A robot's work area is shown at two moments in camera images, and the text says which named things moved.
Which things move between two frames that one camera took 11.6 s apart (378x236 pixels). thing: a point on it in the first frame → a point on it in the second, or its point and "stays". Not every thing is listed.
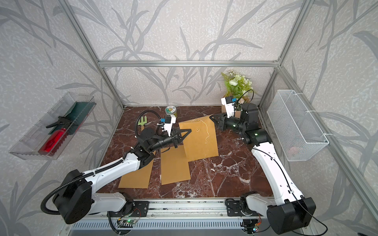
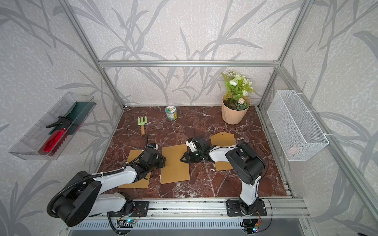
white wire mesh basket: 299,133 stays
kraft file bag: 174,165 stays
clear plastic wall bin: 48,138 stays
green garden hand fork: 141,123 stays
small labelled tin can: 170,110 stays
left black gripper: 180,139 → 162,163
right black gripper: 217,124 → 187,158
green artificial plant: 237,86 stays
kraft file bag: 201,142 → 224,139
